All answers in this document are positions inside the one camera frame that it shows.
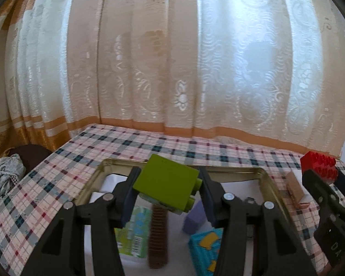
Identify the red building block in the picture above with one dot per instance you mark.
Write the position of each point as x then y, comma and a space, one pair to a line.
316, 162

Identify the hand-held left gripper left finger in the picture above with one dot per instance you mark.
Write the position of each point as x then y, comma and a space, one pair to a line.
129, 199

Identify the dark brown cushion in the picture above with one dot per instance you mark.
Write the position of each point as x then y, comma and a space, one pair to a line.
31, 155

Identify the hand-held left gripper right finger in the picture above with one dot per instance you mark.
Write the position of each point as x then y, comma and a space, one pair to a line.
210, 202

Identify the gold tin tray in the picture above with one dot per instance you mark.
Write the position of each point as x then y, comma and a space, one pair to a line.
118, 162

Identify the teal building block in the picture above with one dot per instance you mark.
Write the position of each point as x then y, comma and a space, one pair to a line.
204, 250

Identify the cream lace curtain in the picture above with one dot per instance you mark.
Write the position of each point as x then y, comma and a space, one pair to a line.
172, 49

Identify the grey patterned cloth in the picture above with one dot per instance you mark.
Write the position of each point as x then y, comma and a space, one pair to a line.
5, 175

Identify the brown comb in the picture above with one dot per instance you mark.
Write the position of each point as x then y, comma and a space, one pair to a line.
158, 235

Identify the clear green-labelled plastic box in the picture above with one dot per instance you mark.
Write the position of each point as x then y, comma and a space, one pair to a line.
135, 233

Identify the green building block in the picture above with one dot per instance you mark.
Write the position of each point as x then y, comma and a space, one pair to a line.
166, 181

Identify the purple cube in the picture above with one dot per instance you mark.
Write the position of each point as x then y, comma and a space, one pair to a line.
194, 221

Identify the small wooden block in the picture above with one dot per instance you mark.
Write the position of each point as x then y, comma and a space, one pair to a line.
293, 188

